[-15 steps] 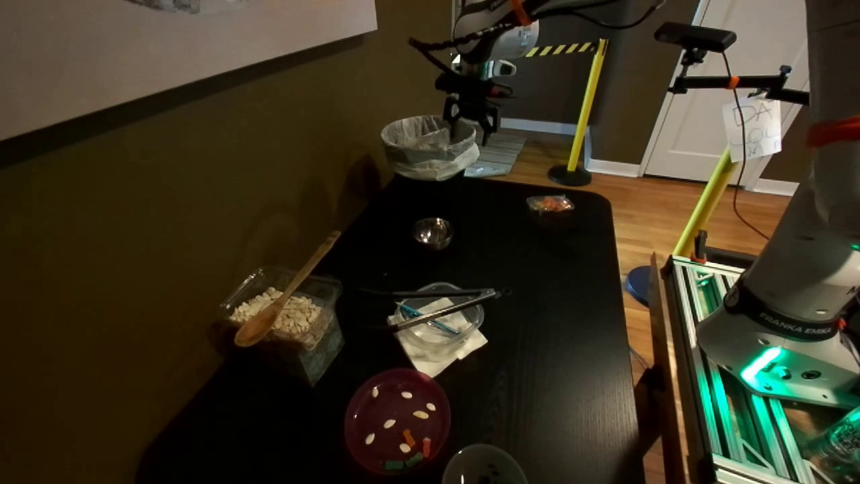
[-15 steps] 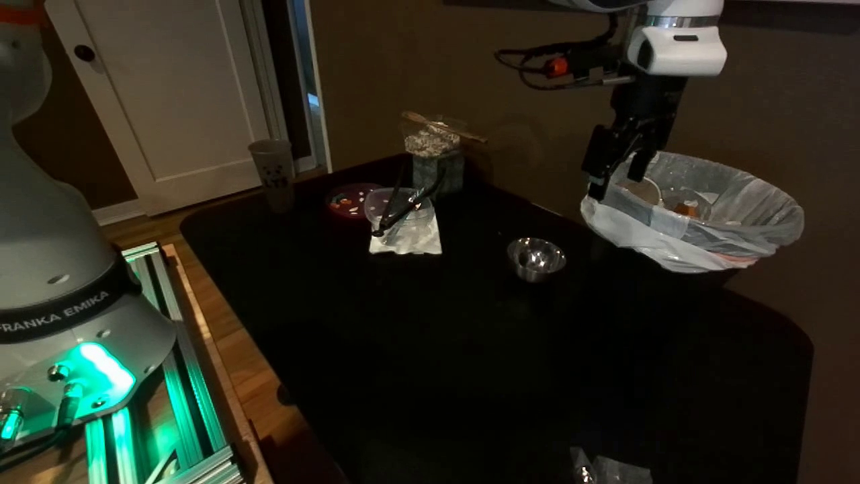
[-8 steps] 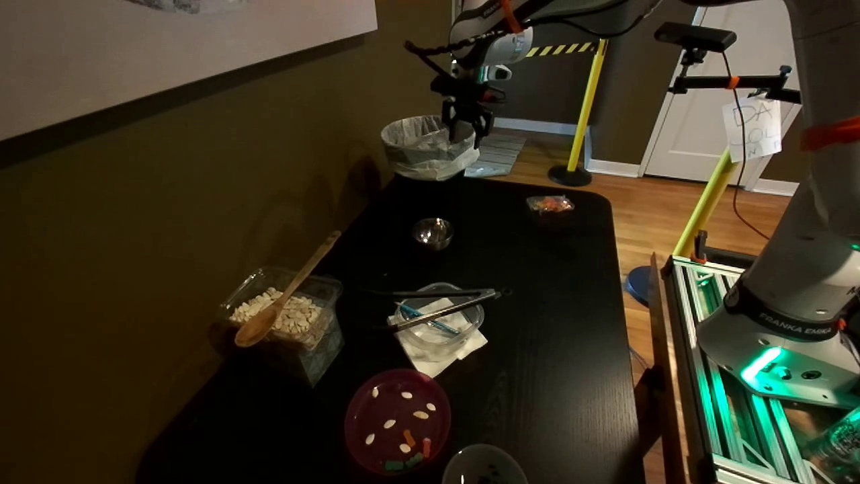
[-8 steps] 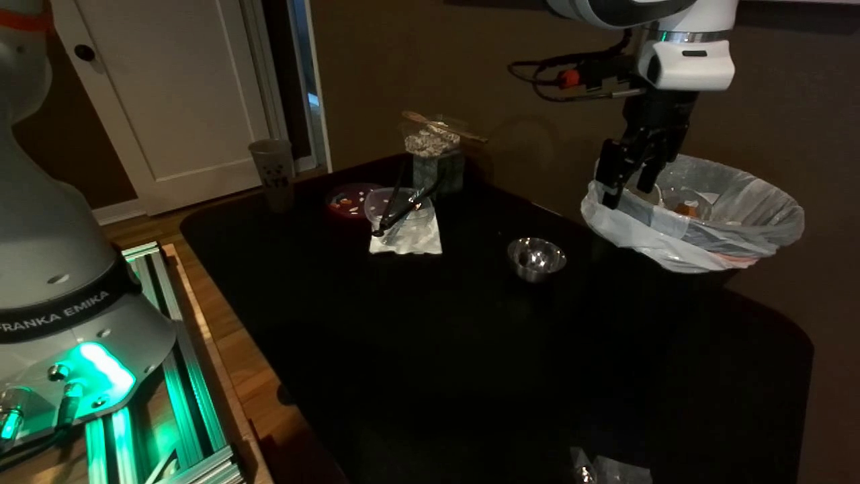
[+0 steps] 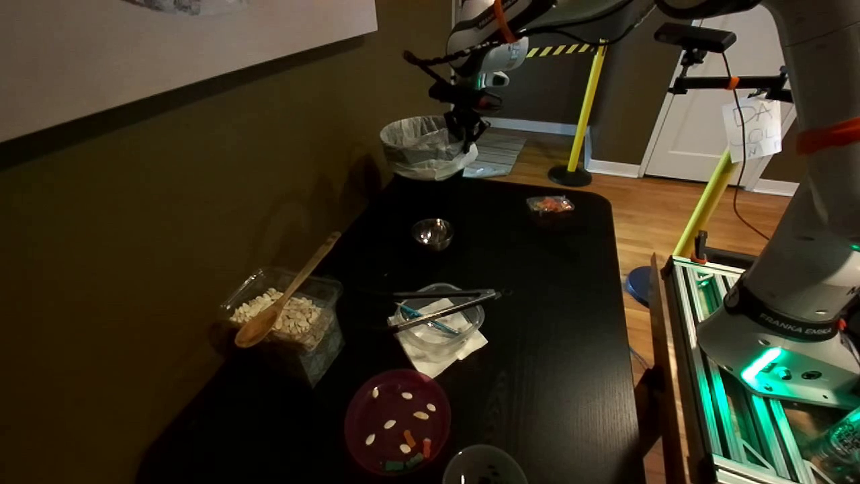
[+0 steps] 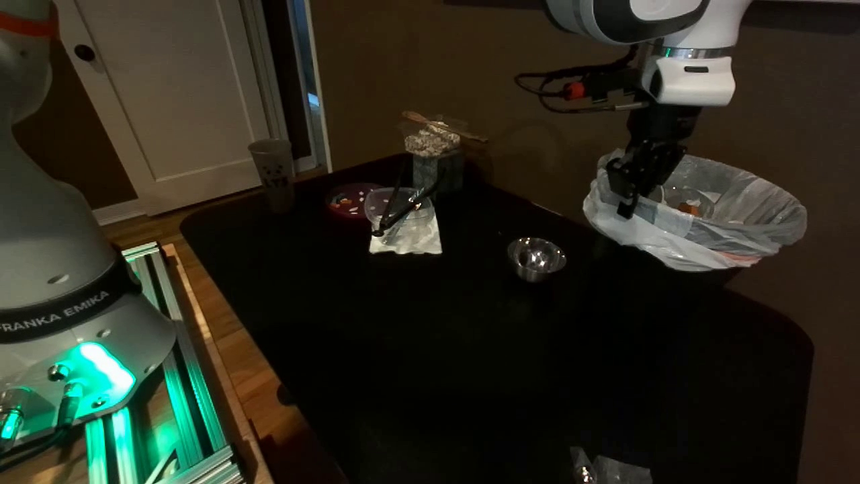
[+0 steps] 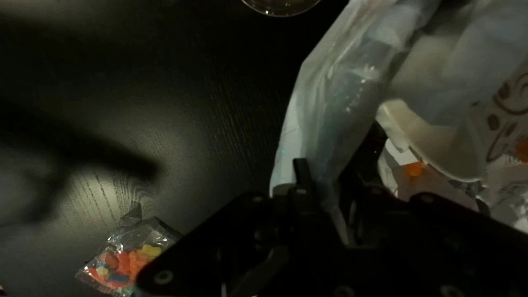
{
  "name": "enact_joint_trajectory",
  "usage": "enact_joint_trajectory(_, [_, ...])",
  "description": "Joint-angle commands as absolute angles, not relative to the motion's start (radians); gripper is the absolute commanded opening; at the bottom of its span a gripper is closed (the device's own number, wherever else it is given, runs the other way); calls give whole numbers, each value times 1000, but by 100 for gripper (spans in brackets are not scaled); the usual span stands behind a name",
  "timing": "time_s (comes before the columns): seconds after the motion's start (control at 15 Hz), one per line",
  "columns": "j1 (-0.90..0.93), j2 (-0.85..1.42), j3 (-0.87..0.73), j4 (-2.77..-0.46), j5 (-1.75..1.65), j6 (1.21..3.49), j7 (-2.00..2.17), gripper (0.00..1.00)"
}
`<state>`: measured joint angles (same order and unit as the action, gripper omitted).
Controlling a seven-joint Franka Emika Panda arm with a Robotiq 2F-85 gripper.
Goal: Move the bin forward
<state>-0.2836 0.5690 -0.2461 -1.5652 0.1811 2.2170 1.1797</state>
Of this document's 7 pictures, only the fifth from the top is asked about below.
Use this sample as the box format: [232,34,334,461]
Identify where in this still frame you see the black tongs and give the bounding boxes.
[361,282,505,334]

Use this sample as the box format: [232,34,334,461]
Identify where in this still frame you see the white paper napkin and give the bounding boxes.
[384,298,491,383]

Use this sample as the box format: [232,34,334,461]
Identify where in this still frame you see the hanging white paper sheet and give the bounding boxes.
[718,91,787,165]

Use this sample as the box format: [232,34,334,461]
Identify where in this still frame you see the grey floor mat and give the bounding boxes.
[463,127,530,180]

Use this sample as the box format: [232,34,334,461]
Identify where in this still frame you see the bin with clear plastic liner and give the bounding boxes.
[377,114,482,186]

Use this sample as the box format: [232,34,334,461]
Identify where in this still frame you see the leaning yellow pole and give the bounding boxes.
[670,149,742,264]

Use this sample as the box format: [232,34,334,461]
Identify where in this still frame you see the wooden spoon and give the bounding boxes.
[232,228,345,350]

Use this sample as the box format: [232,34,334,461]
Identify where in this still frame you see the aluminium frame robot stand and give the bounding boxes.
[651,253,860,484]

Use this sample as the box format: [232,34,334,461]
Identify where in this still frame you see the white wall board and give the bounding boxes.
[0,0,381,146]

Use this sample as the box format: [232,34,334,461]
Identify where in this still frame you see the clear glass dish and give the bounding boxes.
[392,279,490,350]

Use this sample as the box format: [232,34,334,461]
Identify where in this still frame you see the blue round floor base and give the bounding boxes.
[621,264,662,309]

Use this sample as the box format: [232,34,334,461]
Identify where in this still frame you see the clear bowl with dark rim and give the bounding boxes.
[441,442,531,484]

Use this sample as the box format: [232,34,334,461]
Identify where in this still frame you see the blue plastic utensil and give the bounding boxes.
[394,302,464,340]

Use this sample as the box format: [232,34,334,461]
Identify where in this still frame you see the small colourful candy packet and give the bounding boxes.
[523,194,578,217]

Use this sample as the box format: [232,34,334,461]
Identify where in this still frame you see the black camera stand bar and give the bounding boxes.
[664,49,795,100]

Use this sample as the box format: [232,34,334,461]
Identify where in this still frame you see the white door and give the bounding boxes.
[643,5,802,196]

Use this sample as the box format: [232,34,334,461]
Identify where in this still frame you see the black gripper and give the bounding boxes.
[441,71,505,153]

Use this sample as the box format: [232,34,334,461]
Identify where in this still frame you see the thin orange cable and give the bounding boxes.
[725,50,775,241]

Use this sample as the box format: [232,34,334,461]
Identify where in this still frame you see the yellow pole with black base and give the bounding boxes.
[549,44,611,189]

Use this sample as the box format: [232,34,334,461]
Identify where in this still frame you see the red plate with pills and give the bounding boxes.
[342,365,455,478]

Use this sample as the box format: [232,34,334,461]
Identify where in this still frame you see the clear container with white bits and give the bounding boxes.
[217,264,346,388]

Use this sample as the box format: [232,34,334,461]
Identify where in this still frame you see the black stereo camera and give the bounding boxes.
[651,22,740,53]

